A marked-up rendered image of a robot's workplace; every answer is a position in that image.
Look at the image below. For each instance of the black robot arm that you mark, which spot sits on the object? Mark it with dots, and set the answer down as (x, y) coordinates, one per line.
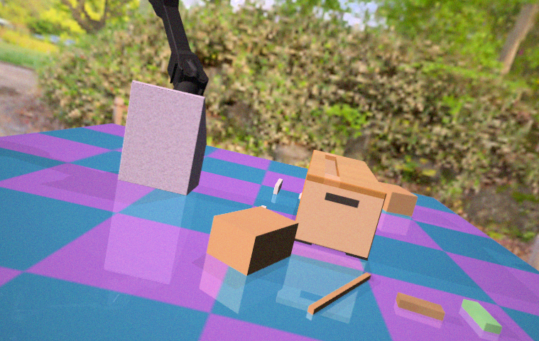
(184, 68)

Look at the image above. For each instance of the light green block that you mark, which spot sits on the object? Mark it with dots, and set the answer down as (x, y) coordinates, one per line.
(481, 317)

